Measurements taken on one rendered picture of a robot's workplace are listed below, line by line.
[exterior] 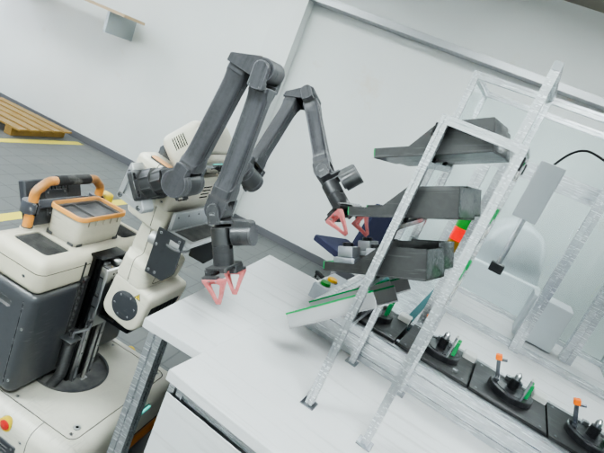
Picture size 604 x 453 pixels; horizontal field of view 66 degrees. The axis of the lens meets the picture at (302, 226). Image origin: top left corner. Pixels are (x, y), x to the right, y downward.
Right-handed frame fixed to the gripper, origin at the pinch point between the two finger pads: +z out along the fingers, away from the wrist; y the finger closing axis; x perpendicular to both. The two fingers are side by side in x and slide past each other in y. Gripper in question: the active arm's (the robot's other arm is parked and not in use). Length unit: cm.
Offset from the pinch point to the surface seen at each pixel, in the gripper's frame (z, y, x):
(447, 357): 40, 31, 13
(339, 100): -242, 230, 101
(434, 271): 26.6, -8.8, -20.9
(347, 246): 8.9, -15.0, -5.8
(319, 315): 21.0, -20.5, 8.5
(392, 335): 26.8, 20.9, 21.2
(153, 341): 6, -49, 46
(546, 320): 36, 145, 22
